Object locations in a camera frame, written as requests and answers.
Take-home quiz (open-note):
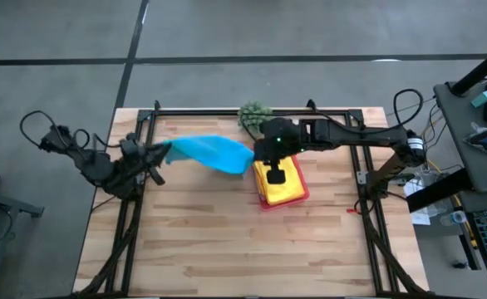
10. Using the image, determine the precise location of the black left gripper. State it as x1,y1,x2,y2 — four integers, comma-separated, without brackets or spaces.
118,132,173,187

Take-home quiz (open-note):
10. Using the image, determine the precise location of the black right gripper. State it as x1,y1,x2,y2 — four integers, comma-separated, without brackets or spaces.
253,117,311,186

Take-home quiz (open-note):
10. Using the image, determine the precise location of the yellow microfiber towel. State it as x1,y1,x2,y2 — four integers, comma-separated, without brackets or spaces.
252,156,307,207

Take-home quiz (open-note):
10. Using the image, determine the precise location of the blue microfiber towel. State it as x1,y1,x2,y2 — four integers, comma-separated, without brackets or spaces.
162,134,256,175

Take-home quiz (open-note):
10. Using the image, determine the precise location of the pink plastic bin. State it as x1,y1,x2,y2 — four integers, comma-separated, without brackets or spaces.
253,154,311,213

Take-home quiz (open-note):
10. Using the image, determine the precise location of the small potted green plant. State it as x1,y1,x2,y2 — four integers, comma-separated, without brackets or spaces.
237,100,274,134

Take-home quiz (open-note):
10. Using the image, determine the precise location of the grey metal stand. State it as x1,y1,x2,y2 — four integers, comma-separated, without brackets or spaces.
0,186,45,219

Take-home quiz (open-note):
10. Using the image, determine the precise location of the white paper sheet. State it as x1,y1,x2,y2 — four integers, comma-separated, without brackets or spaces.
403,178,435,226

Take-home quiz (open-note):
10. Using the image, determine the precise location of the black desk crossbar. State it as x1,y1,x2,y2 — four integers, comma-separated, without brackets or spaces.
406,168,473,213

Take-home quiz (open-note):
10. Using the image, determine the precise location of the grey side desk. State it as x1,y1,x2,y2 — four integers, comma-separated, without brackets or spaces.
433,81,487,194

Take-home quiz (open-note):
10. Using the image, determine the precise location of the clear plastic bottle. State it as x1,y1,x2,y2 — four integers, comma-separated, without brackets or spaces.
440,210,469,227

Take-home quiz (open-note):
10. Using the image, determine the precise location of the small teal box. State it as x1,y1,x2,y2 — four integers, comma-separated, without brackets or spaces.
470,90,487,109

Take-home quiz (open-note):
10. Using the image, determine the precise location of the black slanted pole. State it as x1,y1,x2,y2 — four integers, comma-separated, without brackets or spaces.
450,41,487,97

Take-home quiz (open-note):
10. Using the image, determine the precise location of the black aluminium table frame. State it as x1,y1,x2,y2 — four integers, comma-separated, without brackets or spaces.
72,99,431,298

